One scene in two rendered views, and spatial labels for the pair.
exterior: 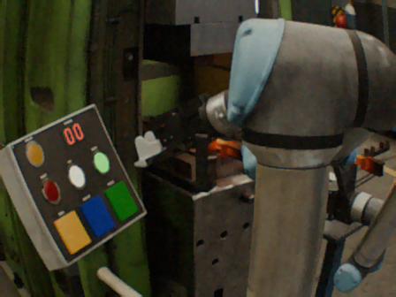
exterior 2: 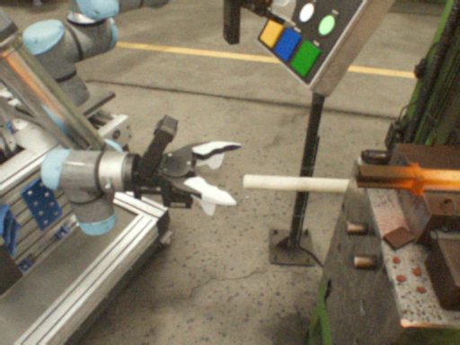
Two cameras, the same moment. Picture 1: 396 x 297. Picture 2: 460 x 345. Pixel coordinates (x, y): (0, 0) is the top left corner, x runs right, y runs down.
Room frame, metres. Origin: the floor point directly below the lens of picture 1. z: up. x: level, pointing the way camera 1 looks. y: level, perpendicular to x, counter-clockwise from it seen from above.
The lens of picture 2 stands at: (1.58, -0.63, 1.42)
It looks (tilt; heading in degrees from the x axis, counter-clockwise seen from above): 42 degrees down; 132
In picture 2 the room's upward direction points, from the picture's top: straight up
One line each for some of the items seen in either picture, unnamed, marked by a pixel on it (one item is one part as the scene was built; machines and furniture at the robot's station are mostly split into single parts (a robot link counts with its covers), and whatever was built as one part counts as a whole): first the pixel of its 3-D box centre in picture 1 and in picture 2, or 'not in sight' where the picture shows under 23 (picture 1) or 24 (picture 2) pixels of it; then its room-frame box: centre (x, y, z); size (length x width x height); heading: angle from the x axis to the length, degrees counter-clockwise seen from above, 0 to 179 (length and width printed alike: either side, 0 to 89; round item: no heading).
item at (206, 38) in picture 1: (174, 32); not in sight; (1.66, 0.07, 1.32); 0.42 x 0.20 x 0.10; 38
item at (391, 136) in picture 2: not in sight; (394, 137); (1.36, 0.31, 0.80); 0.06 x 0.03 x 0.14; 128
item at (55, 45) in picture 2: not in sight; (50, 48); (0.49, -0.23, 0.98); 0.13 x 0.12 x 0.14; 90
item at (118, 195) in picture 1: (119, 201); (306, 59); (1.12, 0.17, 1.01); 0.07 x 0.05 x 0.07; 153
